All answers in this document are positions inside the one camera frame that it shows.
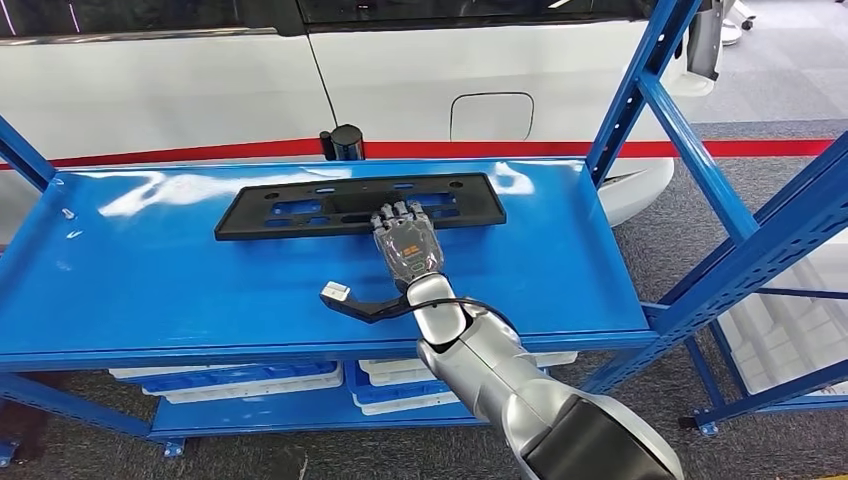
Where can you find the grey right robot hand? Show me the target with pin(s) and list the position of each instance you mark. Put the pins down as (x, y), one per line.
(407, 248)

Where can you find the black plastic plate frame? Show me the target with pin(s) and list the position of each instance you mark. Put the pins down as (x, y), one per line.
(484, 205)

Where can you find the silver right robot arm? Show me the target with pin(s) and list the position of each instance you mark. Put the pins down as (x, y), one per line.
(503, 384)

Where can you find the red barrier belt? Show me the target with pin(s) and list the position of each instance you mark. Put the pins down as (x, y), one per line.
(530, 148)

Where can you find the white car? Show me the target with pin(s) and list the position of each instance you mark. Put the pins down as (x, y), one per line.
(166, 86)

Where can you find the large white plastic crate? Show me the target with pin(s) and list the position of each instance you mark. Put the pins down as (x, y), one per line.
(782, 331)

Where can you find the white wheeled stand base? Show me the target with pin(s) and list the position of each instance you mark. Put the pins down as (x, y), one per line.
(732, 26)

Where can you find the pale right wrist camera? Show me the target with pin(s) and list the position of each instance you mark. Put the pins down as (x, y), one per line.
(336, 291)

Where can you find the black stanchion post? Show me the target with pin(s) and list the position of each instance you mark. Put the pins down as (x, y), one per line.
(348, 142)

